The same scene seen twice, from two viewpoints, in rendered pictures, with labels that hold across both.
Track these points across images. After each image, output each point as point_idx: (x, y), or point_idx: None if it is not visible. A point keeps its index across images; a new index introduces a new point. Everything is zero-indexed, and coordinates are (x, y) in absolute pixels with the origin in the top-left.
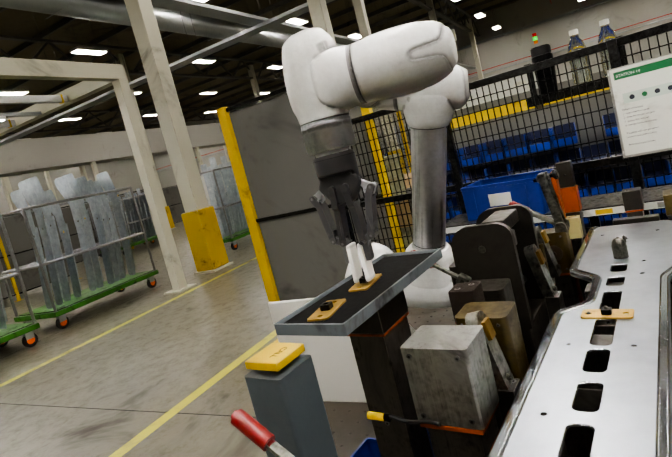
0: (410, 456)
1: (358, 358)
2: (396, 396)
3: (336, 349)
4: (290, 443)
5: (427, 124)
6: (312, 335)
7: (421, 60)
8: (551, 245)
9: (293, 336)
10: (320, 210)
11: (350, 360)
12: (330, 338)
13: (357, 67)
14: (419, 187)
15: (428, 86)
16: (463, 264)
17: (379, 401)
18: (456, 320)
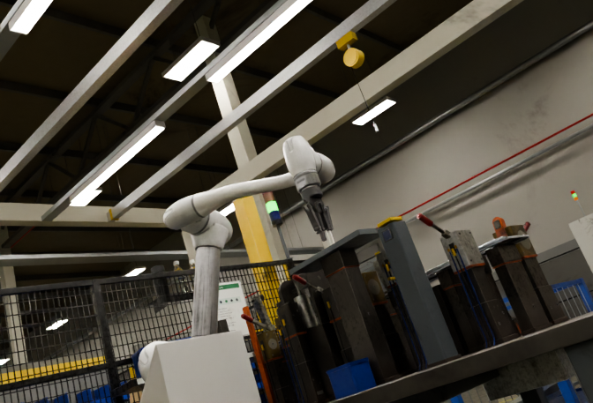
0: (380, 330)
1: (350, 279)
2: (369, 297)
3: (217, 383)
4: (413, 247)
5: (221, 243)
6: (374, 233)
7: (334, 167)
8: (270, 339)
9: (180, 376)
10: (312, 211)
11: (228, 391)
12: (212, 373)
13: (321, 158)
14: (211, 287)
15: (327, 181)
16: (313, 285)
17: (363, 302)
18: (362, 273)
